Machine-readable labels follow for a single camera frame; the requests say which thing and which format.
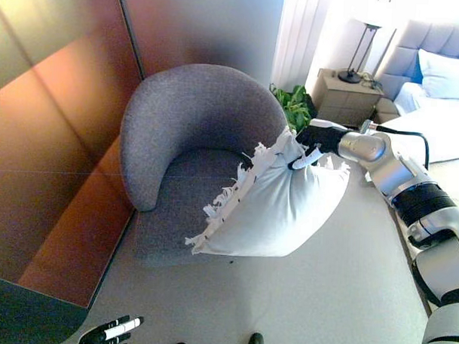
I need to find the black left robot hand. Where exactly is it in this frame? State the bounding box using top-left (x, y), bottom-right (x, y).
top-left (76, 313), bottom-right (145, 344)

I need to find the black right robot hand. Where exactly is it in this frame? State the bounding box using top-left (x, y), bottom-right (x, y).
top-left (287, 119), bottom-right (349, 173)

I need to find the white fringed pillow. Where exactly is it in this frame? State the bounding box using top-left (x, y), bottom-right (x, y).
top-left (184, 124), bottom-right (353, 262)

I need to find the white bed pillow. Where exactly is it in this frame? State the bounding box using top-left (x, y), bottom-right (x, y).
top-left (415, 48), bottom-right (459, 102)

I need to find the green leafy potted plant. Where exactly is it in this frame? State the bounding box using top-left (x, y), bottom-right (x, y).
top-left (267, 82), bottom-right (316, 134)

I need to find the beige wooden nightstand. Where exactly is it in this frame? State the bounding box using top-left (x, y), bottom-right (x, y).
top-left (314, 67), bottom-right (385, 127)

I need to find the black table lamp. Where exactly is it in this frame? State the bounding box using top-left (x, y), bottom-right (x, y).
top-left (337, 17), bottom-right (384, 85)

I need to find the white curtain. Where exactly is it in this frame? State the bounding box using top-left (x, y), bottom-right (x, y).
top-left (270, 0), bottom-right (331, 94)

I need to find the white duvet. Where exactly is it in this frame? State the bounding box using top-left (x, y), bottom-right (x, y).
top-left (380, 81), bottom-right (459, 166)

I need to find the grey fabric tub armchair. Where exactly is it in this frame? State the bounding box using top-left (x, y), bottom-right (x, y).
top-left (115, 60), bottom-right (294, 269)

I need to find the beige upholstered headboard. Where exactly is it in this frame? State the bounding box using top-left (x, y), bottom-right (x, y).
top-left (374, 17), bottom-right (459, 102)

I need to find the brown wooden wardrobe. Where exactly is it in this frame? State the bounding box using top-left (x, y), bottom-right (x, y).
top-left (0, 0), bottom-right (285, 344)

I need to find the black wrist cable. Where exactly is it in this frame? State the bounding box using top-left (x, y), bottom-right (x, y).
top-left (376, 125), bottom-right (432, 168)

